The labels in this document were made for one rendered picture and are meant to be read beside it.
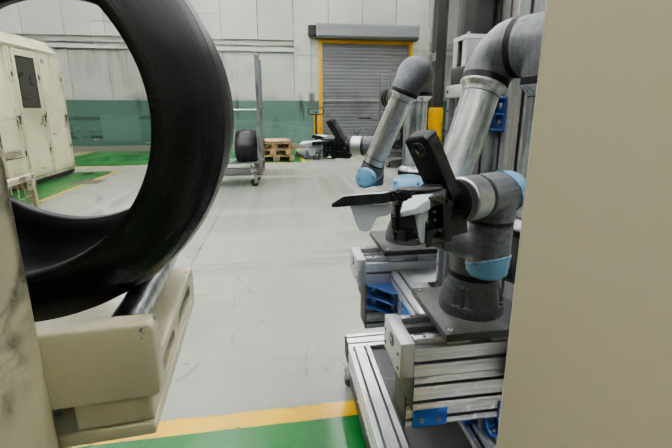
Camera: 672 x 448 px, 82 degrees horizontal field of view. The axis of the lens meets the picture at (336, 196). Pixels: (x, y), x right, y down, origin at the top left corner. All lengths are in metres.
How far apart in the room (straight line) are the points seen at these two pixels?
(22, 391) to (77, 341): 0.06
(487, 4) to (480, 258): 0.69
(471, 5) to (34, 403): 1.14
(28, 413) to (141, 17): 0.44
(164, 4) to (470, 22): 0.80
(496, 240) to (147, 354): 0.55
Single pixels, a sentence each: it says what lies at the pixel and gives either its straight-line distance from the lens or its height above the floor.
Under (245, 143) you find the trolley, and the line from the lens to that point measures 5.96.
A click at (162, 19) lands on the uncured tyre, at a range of 0.55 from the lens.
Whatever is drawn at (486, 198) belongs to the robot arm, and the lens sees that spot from 0.65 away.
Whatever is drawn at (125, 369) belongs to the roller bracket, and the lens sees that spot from 0.55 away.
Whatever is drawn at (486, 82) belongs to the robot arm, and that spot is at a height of 1.24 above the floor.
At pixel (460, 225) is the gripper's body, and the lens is 0.64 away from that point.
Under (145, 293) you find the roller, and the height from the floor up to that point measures 0.92.
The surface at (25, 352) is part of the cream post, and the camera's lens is 0.53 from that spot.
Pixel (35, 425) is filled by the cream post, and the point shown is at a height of 0.87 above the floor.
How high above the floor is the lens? 1.19
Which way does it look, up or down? 13 degrees down
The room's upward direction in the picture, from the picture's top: straight up
